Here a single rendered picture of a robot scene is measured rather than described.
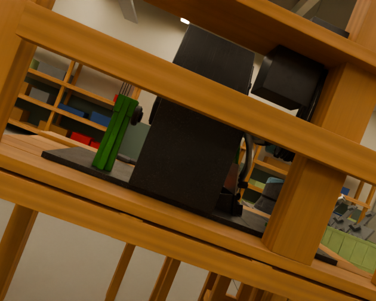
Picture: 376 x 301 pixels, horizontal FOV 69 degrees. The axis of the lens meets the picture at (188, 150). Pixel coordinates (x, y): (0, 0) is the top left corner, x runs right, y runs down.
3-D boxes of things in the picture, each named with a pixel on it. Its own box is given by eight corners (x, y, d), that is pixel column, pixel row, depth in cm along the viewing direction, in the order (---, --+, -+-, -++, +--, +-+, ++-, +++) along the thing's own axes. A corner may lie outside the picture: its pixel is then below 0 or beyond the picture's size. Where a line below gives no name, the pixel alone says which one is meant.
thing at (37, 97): (105, 168, 601) (143, 75, 599) (-30, 116, 579) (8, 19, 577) (111, 166, 655) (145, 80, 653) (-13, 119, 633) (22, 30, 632)
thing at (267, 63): (249, 93, 101) (264, 55, 100) (290, 111, 102) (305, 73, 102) (261, 86, 88) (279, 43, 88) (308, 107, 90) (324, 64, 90)
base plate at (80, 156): (78, 150, 130) (80, 146, 130) (284, 228, 142) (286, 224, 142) (40, 156, 88) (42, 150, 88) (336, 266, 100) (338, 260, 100)
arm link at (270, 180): (262, 193, 187) (270, 175, 186) (282, 201, 181) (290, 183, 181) (260, 193, 176) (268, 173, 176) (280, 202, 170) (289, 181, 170)
